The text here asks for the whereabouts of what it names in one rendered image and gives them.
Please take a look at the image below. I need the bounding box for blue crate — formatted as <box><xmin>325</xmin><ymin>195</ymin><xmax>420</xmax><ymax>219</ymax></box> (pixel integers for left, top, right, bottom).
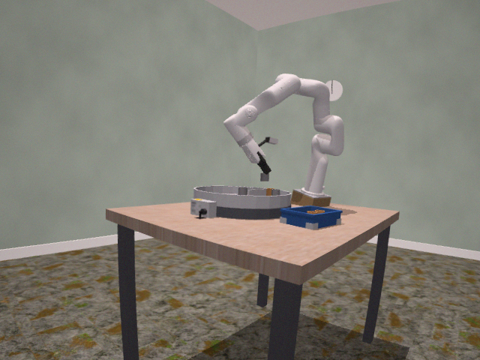
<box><xmin>280</xmin><ymin>205</ymin><xmax>343</xmax><ymax>230</ymax></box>

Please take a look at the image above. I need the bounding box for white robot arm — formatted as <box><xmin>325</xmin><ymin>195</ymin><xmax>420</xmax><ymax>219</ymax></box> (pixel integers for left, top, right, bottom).
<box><xmin>224</xmin><ymin>73</ymin><xmax>344</xmax><ymax>197</ymax></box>

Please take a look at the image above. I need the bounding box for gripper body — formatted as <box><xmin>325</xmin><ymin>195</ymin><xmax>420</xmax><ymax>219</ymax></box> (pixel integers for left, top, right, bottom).
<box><xmin>240</xmin><ymin>138</ymin><xmax>266</xmax><ymax>164</ymax></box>

